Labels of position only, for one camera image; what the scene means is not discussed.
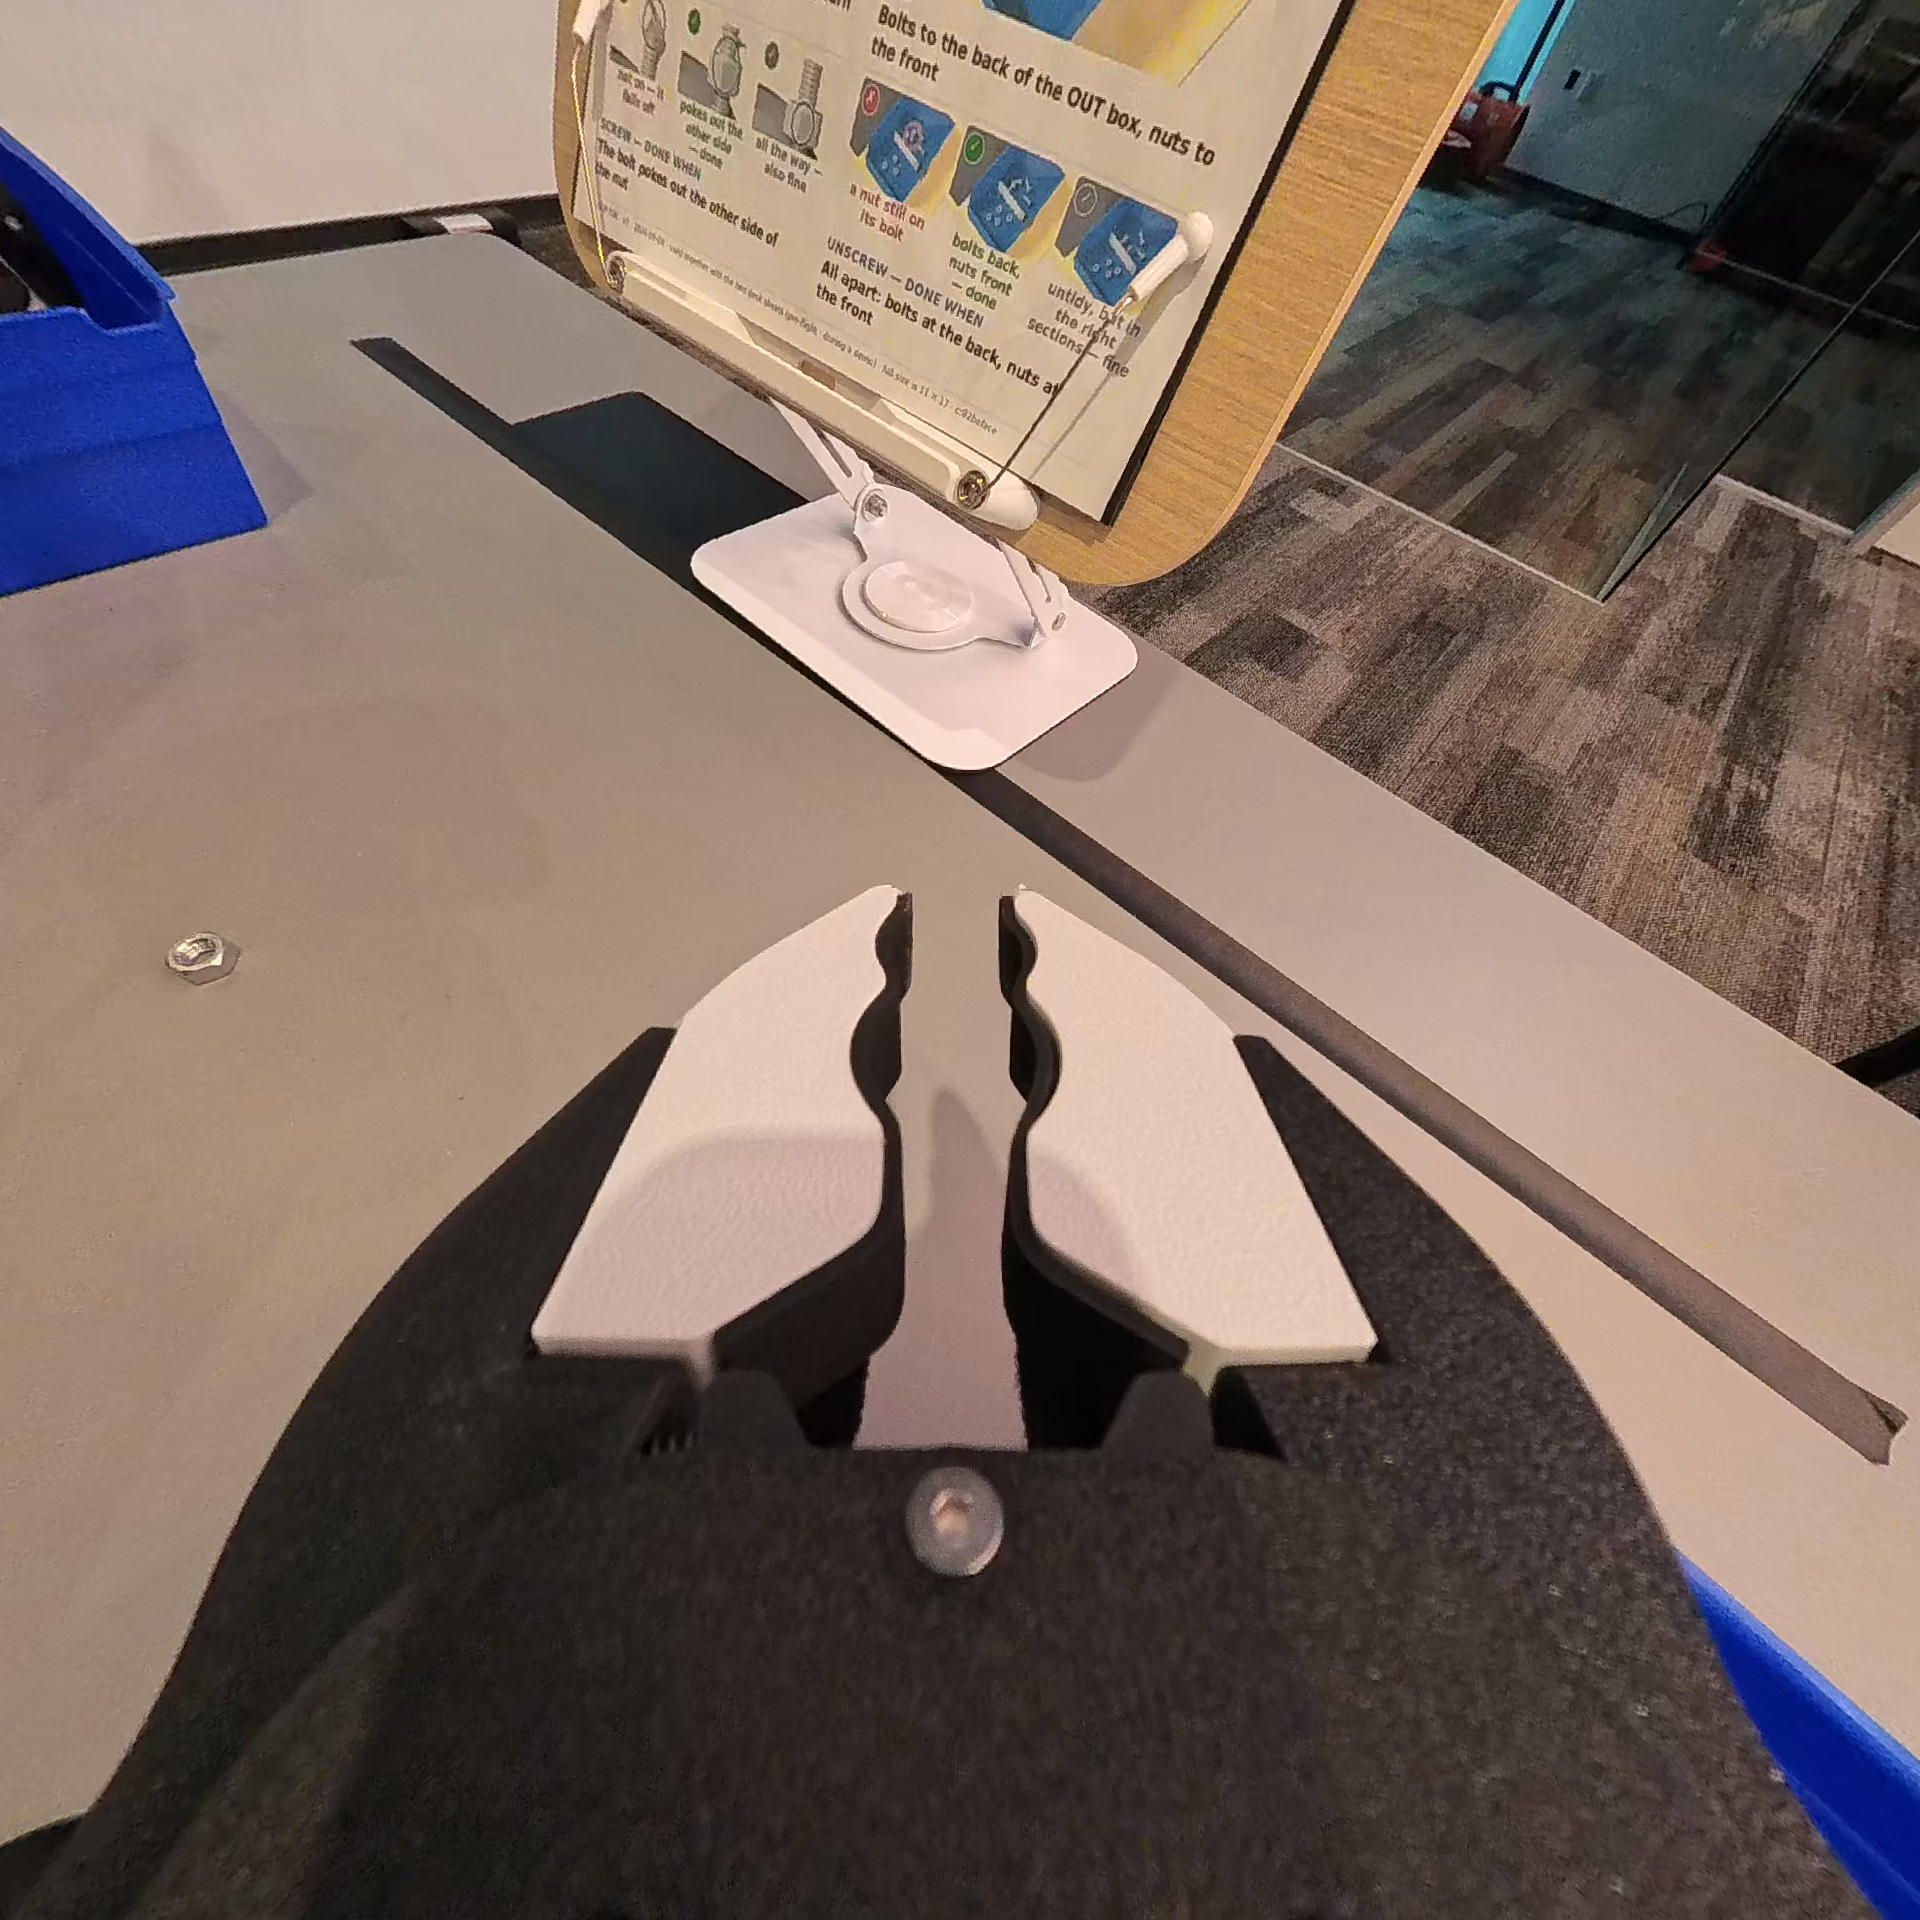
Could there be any printed instruction sheet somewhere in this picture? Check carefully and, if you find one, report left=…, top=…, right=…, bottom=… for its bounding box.
left=576, top=0, right=1354, bottom=527

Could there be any red floor object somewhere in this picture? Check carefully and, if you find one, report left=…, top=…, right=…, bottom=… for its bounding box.
left=1458, top=82, right=1535, bottom=192

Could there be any black office chair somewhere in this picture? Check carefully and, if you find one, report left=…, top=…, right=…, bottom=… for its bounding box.
left=1838, top=1019, right=1920, bottom=1115

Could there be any wooden backboard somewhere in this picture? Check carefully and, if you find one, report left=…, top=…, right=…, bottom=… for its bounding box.
left=551, top=0, right=1517, bottom=590

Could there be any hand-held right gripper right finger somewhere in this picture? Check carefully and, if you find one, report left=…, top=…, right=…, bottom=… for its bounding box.
left=996, top=884, right=1378, bottom=1370

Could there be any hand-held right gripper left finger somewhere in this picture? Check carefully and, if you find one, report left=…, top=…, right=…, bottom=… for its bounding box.
left=532, top=884, right=914, bottom=1373

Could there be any blue plastic bin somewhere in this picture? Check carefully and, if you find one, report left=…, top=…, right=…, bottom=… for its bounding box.
left=1680, top=1558, right=1920, bottom=1920
left=0, top=127, right=269, bottom=595

